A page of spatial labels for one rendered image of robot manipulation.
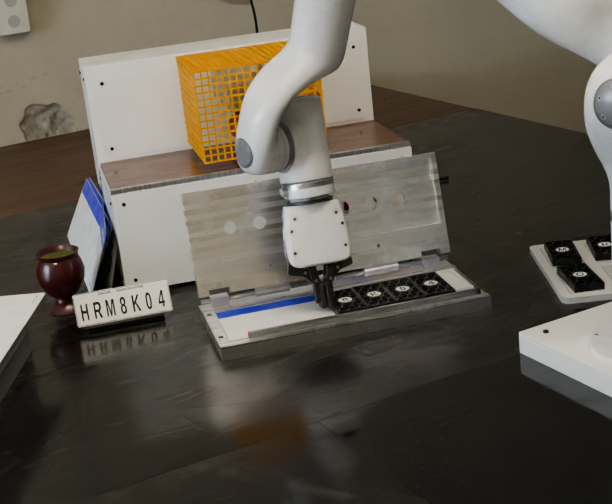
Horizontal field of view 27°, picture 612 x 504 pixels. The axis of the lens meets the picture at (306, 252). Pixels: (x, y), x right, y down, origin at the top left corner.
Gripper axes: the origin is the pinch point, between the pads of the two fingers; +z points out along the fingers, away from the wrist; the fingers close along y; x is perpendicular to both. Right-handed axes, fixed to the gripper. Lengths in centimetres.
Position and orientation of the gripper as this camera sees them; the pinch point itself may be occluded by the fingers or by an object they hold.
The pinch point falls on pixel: (324, 294)
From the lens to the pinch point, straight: 200.7
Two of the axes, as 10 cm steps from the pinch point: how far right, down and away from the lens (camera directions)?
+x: -2.2, -0.8, 9.7
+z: 1.5, 9.8, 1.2
